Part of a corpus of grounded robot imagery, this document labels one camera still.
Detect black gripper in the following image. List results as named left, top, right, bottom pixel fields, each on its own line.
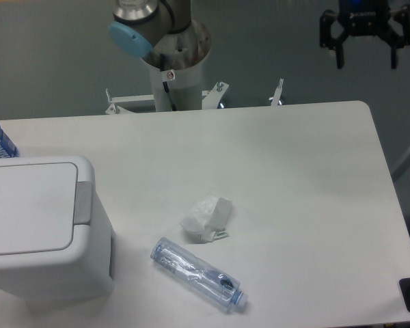
left=319, top=0, right=410, bottom=70

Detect white push-lid trash can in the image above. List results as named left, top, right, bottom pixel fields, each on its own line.
left=0, top=156, right=115, bottom=301

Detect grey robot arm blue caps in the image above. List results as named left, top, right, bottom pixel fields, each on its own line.
left=109, top=1, right=410, bottom=71

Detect crumpled white plastic wrapper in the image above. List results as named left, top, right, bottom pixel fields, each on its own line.
left=180, top=192, right=232, bottom=243

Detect empty clear plastic bottle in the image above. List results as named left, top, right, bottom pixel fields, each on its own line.
left=150, top=238, right=248, bottom=312

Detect black cable on pedestal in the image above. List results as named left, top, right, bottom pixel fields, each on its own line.
left=159, top=53, right=178, bottom=112

